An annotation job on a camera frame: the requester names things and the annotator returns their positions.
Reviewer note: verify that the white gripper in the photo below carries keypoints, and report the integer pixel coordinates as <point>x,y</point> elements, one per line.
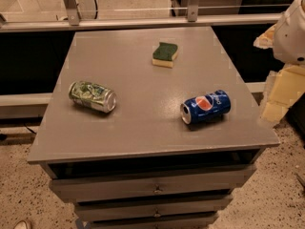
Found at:
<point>292,38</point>

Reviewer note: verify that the green and yellow sponge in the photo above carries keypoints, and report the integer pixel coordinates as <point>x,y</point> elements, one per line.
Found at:
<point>165,55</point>

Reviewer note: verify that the blue pepsi can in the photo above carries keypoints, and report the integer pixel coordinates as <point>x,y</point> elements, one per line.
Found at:
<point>204,107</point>

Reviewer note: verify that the crushed green soda can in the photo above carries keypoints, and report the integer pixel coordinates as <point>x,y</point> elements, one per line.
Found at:
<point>93,96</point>

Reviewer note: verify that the top cabinet drawer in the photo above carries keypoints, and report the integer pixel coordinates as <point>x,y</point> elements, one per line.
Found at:
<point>152,184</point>

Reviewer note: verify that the cabinet drawer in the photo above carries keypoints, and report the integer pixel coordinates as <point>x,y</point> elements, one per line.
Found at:
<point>152,184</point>
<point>166,222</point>
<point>152,208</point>

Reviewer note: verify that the grey drawer cabinet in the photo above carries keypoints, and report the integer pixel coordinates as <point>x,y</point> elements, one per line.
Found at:
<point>145,132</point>

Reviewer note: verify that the bottom cabinet drawer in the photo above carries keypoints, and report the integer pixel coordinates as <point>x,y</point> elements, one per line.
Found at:
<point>166,222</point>

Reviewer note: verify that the middle cabinet drawer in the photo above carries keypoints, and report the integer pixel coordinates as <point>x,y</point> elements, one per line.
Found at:
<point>152,208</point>

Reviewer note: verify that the white shoe tip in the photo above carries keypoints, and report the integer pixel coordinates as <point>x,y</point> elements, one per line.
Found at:
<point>23,224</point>

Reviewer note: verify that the metal railing frame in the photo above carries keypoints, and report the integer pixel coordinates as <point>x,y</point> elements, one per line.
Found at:
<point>78,15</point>

